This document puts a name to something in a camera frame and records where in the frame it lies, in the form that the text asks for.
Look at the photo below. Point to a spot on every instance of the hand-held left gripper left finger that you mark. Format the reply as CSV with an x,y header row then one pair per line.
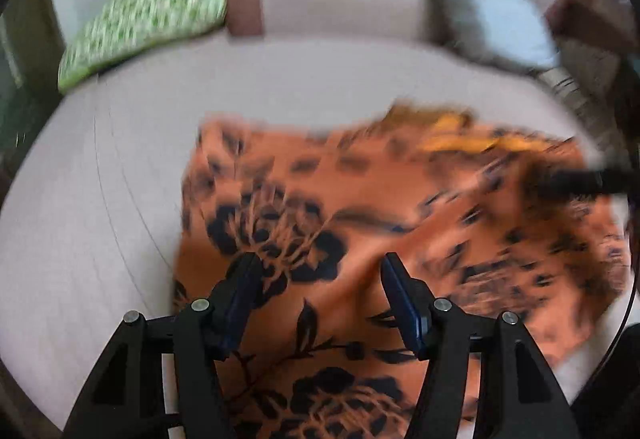
x,y
240,304

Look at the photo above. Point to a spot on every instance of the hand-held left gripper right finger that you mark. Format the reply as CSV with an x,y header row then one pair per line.
x,y
407,314

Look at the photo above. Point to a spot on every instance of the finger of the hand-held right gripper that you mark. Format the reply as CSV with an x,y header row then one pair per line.
x,y
585,183

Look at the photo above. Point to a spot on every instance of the orange black floral blouse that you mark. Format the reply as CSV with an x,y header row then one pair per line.
x,y
350,199

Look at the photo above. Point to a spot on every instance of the green checkered pillow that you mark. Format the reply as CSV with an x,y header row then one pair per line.
x,y
150,9

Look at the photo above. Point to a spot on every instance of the wooden door with glass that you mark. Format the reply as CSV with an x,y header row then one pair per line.
x,y
25,69

